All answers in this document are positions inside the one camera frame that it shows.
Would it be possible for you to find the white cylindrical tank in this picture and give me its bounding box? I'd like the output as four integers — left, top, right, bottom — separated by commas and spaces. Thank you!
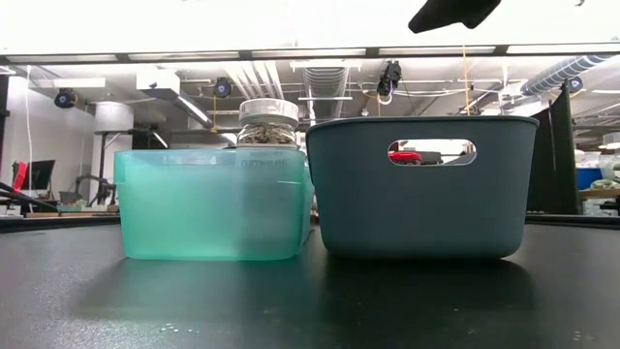
93, 100, 136, 133

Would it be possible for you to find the black cable bundle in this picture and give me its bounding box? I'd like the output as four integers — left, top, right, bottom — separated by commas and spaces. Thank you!
0, 180, 60, 214

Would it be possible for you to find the blue storage container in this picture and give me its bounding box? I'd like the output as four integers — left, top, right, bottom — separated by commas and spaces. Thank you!
575, 167, 605, 191

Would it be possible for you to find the black background desk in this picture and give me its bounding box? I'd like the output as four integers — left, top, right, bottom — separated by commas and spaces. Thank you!
94, 126, 170, 164

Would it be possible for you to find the white ceiling light fixture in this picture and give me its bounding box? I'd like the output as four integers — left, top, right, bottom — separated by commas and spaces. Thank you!
36, 77, 107, 90

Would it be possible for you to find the red background object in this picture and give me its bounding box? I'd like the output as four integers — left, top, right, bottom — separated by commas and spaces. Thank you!
13, 161, 29, 194

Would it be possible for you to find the white-lidded clear spice jar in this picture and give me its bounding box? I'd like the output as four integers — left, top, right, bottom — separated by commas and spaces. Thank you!
235, 98, 301, 150

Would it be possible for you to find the black overhead frame beam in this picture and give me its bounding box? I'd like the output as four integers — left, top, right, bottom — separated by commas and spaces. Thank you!
0, 43, 585, 67

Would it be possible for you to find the black side panel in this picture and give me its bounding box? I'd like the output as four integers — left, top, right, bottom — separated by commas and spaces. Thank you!
526, 79, 581, 215

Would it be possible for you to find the blue-grey plastic handled bin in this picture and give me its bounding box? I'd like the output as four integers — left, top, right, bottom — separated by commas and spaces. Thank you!
304, 114, 541, 260

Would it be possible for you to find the black hanging ceiling device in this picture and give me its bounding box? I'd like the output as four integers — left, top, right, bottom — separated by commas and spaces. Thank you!
376, 59, 403, 106

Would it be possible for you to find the grey corrugated ceiling duct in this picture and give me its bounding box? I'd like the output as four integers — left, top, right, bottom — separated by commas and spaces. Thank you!
302, 66, 351, 120

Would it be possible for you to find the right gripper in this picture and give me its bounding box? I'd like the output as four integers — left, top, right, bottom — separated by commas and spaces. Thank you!
409, 0, 503, 35

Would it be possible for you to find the white box air duct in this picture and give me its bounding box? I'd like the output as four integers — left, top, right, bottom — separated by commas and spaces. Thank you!
136, 67, 182, 94

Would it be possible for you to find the teal translucent plastic bin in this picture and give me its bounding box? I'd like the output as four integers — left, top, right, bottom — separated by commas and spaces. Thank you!
113, 147, 315, 262

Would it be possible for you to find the silver flexible air duct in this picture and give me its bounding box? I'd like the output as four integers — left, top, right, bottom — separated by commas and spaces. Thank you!
519, 53, 611, 97

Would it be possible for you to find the black computer monitor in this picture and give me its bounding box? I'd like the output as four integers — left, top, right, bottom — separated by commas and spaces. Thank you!
19, 159, 56, 192

